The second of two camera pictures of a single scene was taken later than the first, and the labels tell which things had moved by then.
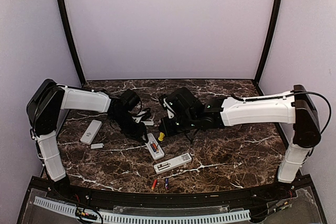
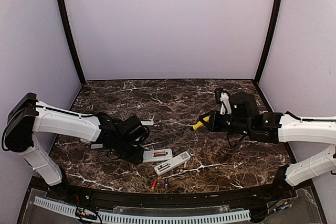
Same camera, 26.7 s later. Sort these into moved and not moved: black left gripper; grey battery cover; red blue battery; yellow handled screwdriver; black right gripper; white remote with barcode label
Moved: yellow handled screwdriver; white remote with barcode label; black right gripper; black left gripper
Not moved: red blue battery; grey battery cover
